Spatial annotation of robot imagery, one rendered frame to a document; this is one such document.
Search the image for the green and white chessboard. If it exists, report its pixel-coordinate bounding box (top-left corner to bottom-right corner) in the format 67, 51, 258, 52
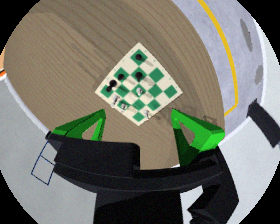
95, 43, 183, 126

